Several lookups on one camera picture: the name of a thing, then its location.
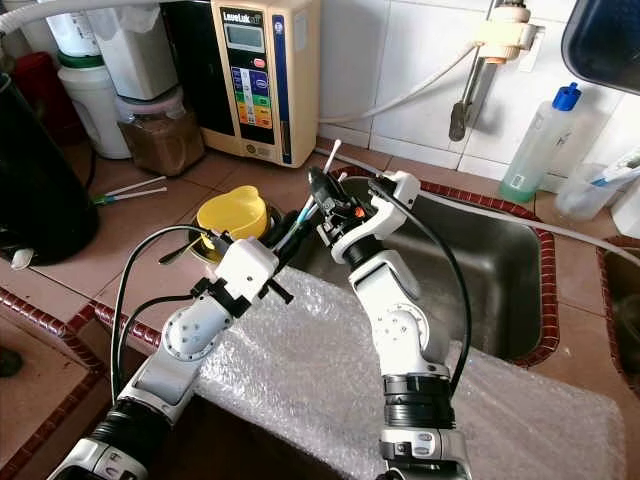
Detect shallow steel dish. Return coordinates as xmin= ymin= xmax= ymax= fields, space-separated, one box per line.
xmin=190 ymin=205 xmax=296 ymax=263

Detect white stick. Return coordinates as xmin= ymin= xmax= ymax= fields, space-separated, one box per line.
xmin=318 ymin=148 xmax=347 ymax=176

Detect yellow plastic bowl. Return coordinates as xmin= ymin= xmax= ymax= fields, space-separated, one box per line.
xmin=196 ymin=185 xmax=271 ymax=246

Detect cream water ionizer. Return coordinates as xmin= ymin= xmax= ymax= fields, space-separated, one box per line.
xmin=165 ymin=0 xmax=323 ymax=169

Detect white straw green tip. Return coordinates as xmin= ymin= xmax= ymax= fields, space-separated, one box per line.
xmin=105 ymin=176 xmax=166 ymax=194
xmin=93 ymin=186 xmax=168 ymax=206

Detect clear jar brown powder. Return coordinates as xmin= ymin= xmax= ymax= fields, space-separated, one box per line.
xmin=117 ymin=88 xmax=206 ymax=178

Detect large steel sink basin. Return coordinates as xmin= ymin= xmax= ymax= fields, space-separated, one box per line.
xmin=305 ymin=172 xmax=546 ymax=361

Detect clear bubble wrap sheet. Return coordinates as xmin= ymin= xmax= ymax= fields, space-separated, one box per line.
xmin=195 ymin=265 xmax=626 ymax=480

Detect clear bottle green dish soap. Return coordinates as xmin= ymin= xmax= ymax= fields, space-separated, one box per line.
xmin=498 ymin=82 xmax=583 ymax=204

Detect white plastic container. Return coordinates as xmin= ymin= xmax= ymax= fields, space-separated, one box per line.
xmin=95 ymin=5 xmax=179 ymax=101

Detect white jar green lid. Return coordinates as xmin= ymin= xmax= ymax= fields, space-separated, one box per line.
xmin=57 ymin=52 xmax=136 ymax=161

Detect cream tap filter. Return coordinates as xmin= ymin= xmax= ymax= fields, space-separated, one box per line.
xmin=472 ymin=8 xmax=546 ymax=65

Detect black electric kettle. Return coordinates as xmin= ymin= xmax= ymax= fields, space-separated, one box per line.
xmin=0 ymin=75 xmax=101 ymax=267

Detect clear plastic cup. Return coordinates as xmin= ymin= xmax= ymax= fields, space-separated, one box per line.
xmin=555 ymin=163 xmax=623 ymax=223

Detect dark red canister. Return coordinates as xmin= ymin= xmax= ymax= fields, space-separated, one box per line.
xmin=32 ymin=52 xmax=83 ymax=146

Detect white blue toothbrush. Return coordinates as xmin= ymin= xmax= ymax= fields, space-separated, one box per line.
xmin=592 ymin=148 xmax=640 ymax=189

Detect white printed bottle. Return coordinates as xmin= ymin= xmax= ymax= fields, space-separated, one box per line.
xmin=50 ymin=0 xmax=106 ymax=58

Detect dark green cucumber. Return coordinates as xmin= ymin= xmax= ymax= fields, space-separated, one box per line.
xmin=0 ymin=346 xmax=25 ymax=379

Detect small steel sink basin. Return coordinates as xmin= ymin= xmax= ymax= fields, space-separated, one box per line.
xmin=598 ymin=235 xmax=640 ymax=371

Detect dark round-cornered panel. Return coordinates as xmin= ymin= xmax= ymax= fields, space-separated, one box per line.
xmin=560 ymin=0 xmax=640 ymax=97

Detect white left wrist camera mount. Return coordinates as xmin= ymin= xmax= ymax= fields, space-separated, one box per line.
xmin=208 ymin=237 xmax=283 ymax=306

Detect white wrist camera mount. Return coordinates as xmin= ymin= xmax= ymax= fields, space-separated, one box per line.
xmin=328 ymin=170 xmax=421 ymax=265
xmin=208 ymin=237 xmax=283 ymax=306

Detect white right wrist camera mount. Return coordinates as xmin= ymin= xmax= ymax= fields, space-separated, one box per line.
xmin=328 ymin=170 xmax=421 ymax=265

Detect white filter hose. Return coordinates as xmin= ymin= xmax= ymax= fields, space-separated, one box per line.
xmin=318 ymin=45 xmax=481 ymax=126

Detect steel wall tap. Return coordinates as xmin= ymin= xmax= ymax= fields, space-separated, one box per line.
xmin=448 ymin=0 xmax=511 ymax=143

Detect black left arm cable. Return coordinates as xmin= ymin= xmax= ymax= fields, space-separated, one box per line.
xmin=110 ymin=224 xmax=231 ymax=401

